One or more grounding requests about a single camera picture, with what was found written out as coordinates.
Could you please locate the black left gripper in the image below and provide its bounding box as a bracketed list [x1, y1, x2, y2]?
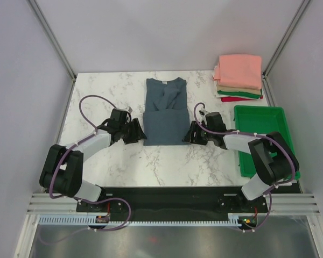
[119, 118, 146, 145]

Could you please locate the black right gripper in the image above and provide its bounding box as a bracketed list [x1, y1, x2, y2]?
[182, 121, 214, 146]

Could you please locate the blue-grey t-shirt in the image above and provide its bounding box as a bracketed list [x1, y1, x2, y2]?
[143, 78, 190, 146]

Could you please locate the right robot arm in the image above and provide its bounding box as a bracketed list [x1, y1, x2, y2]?
[182, 111, 299, 212]

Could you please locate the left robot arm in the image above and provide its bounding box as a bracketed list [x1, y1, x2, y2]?
[39, 108, 147, 211]

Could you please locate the folded red t-shirt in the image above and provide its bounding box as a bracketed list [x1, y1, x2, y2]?
[220, 96, 263, 103]

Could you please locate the folded beige t-shirt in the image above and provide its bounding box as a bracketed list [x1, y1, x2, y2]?
[216, 83, 262, 94]

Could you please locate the folded green t-shirt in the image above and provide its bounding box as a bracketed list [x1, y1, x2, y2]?
[217, 90, 263, 99]

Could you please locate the green plastic tray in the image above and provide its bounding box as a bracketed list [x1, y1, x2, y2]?
[234, 105, 295, 178]

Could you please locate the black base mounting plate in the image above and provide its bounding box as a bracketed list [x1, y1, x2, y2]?
[76, 186, 268, 214]

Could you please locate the folded salmon pink t-shirt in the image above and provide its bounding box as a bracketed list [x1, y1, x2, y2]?
[213, 54, 262, 90]

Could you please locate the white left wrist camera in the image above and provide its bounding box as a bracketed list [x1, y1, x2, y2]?
[126, 106, 132, 113]

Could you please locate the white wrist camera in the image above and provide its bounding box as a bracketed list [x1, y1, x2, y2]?
[199, 108, 209, 121]
[126, 106, 132, 113]

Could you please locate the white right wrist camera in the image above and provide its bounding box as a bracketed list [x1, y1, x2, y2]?
[199, 108, 209, 121]

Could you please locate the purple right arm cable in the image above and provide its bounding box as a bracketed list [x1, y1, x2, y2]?
[193, 103, 299, 198]

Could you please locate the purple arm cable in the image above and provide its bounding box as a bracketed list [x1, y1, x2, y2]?
[193, 103, 299, 198]
[48, 95, 116, 201]

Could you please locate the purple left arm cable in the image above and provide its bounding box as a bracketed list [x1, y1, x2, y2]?
[48, 95, 116, 201]

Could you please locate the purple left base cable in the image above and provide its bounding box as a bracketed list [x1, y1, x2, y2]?
[37, 197, 132, 245]

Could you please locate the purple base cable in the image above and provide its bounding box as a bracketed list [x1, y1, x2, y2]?
[238, 193, 274, 233]
[37, 197, 132, 245]

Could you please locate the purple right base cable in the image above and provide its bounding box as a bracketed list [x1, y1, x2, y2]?
[238, 193, 274, 233]

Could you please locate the white slotted cable duct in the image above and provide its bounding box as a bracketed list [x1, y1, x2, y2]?
[38, 214, 241, 227]

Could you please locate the left aluminium frame post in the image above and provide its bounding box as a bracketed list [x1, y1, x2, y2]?
[26, 0, 76, 82]

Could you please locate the aluminium frame post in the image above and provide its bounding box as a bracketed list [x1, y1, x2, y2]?
[263, 0, 312, 80]
[26, 0, 76, 82]

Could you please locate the right aluminium frame post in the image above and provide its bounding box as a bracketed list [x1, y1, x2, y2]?
[263, 0, 312, 80]

